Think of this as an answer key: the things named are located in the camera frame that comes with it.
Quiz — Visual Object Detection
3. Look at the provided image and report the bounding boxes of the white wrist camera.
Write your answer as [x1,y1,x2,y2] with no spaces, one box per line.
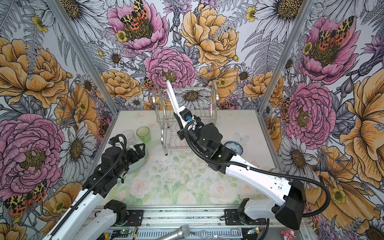
[109,137,123,148]
[179,106,201,127]

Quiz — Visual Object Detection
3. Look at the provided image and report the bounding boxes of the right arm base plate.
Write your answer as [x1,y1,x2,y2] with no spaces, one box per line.
[220,209,267,226]

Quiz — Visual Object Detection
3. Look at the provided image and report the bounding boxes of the silver microphone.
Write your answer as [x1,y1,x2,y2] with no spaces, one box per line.
[158,225,191,240]

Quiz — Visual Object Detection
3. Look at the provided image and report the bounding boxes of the pink toy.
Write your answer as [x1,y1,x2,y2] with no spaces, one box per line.
[281,230,297,240]

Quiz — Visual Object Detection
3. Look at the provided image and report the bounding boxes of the green plastic tumbler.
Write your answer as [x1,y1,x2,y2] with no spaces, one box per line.
[136,126,152,143]

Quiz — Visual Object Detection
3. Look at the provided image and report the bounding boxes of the blue white ceramic bowl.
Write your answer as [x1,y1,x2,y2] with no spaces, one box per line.
[225,141,244,155]

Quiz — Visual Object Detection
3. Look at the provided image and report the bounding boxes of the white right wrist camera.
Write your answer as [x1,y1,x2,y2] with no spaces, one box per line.
[179,106,201,127]

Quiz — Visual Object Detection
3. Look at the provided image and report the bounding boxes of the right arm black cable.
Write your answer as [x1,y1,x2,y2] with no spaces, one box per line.
[183,122,331,218]

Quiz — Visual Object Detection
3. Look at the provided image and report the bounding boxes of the white plate red pattern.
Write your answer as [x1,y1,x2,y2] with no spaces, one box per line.
[166,80,180,117]

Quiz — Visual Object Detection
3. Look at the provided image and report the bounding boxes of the green circuit board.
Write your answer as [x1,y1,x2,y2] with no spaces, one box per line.
[112,229,133,238]

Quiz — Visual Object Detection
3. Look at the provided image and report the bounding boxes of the pale green plate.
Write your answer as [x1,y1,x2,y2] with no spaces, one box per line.
[128,149,149,174]

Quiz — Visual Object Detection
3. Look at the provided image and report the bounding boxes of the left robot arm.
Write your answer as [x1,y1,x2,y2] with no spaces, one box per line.
[44,144,146,240]

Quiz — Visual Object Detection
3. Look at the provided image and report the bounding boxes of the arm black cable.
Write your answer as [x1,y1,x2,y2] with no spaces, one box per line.
[50,133,128,238]
[183,122,331,218]

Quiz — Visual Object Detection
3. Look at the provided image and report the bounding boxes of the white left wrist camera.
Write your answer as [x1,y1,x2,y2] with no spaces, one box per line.
[109,137,123,148]

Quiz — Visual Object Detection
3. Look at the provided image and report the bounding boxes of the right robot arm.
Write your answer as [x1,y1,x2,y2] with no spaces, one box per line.
[174,109,306,230]

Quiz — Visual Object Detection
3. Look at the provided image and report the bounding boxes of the clear plastic tumbler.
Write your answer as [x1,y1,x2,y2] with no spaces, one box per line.
[122,130,137,146]

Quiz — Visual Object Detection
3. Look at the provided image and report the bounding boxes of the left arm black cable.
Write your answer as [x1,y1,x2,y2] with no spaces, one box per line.
[50,133,128,238]

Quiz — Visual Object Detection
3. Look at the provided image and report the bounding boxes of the steel two-tier dish rack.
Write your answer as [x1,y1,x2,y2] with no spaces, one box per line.
[152,81,219,155]

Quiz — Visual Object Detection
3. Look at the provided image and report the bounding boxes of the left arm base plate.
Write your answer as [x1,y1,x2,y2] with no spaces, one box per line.
[116,210,144,227]

